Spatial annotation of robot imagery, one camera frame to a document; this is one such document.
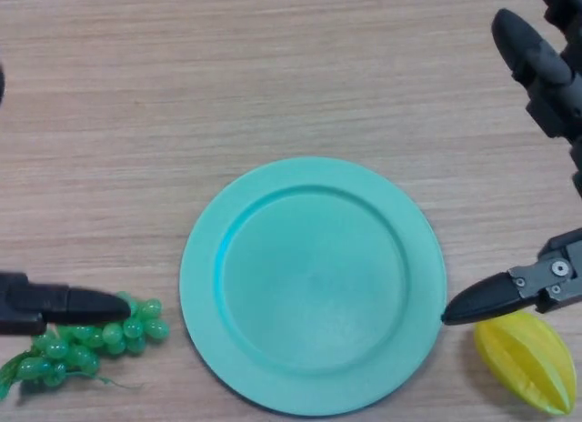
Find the yellow starfruit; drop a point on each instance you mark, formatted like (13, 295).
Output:
(523, 363)

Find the green grapes bunch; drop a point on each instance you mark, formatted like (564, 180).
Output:
(86, 349)

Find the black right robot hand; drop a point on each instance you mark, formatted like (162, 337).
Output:
(545, 90)

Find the green round plate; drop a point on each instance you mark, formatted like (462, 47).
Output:
(314, 285)

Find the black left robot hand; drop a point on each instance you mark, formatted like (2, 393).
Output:
(54, 304)

